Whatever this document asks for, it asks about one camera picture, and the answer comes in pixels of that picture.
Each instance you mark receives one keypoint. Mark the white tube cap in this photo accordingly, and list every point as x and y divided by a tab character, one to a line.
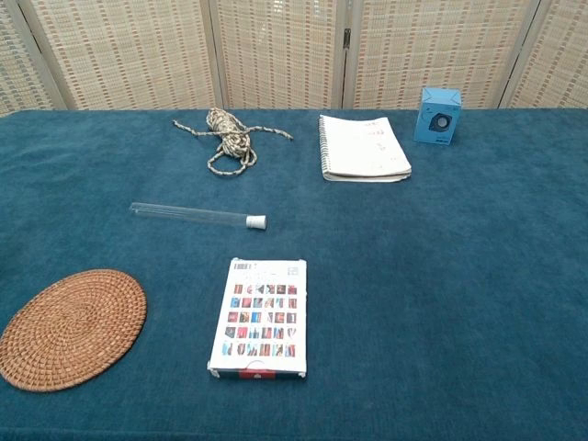
257	222

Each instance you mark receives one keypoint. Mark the clear glass test tube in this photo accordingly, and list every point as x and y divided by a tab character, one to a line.
193	214

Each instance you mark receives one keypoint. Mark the white spiral notebook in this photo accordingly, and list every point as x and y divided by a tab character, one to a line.
363	147

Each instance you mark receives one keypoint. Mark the white picture card box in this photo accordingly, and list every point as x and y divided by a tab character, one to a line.
259	317

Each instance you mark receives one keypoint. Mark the blue table cloth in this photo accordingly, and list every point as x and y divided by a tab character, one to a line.
413	298

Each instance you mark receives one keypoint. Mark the bamboo folding screen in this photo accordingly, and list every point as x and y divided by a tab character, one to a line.
275	50

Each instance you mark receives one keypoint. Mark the blue speaker carton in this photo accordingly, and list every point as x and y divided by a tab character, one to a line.
438	115

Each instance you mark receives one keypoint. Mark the black screen hinge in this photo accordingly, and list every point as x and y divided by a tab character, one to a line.
347	37

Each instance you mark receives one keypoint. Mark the round woven rattan coaster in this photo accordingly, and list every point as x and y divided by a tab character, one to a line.
69	328

